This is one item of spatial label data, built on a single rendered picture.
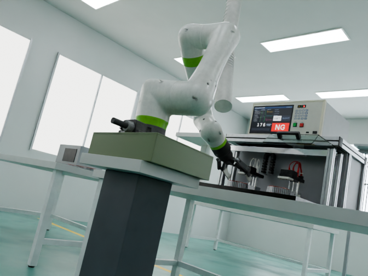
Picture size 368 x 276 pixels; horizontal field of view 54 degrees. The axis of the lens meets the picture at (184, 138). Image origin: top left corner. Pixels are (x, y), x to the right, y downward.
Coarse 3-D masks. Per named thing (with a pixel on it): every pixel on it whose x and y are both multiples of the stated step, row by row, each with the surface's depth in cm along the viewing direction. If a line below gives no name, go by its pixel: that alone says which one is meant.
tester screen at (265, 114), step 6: (258, 108) 212; (264, 108) 209; (270, 108) 207; (276, 108) 204; (282, 108) 202; (288, 108) 199; (258, 114) 211; (264, 114) 208; (270, 114) 206; (276, 114) 203; (282, 114) 201; (288, 114) 198; (252, 120) 213; (258, 120) 210; (264, 120) 207; (270, 120) 205; (252, 126) 212; (258, 126) 209; (270, 126) 204; (270, 132) 203; (276, 132) 200
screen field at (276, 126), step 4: (272, 124) 203; (276, 124) 201; (280, 124) 200; (284, 124) 198; (288, 124) 196; (272, 128) 202; (276, 128) 201; (280, 128) 199; (284, 128) 197; (288, 128) 196
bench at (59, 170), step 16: (16, 160) 304; (32, 160) 284; (64, 176) 453; (80, 176) 332; (48, 192) 261; (0, 208) 399; (48, 208) 258; (48, 224) 439; (80, 224) 400; (48, 240) 259; (64, 240) 268; (32, 256) 251
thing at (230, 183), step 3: (231, 180) 189; (228, 183) 190; (231, 183) 188; (234, 183) 187; (237, 183) 186; (240, 183) 186; (243, 183) 187; (246, 183) 189; (231, 186) 188; (234, 186) 187; (237, 186) 187; (240, 186) 186; (243, 186) 187; (246, 186) 188
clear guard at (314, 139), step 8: (272, 136) 172; (288, 136) 167; (304, 136) 161; (312, 136) 159; (320, 136) 161; (288, 144) 188; (296, 144) 184; (304, 144) 180; (312, 144) 177; (320, 144) 173; (328, 144) 170
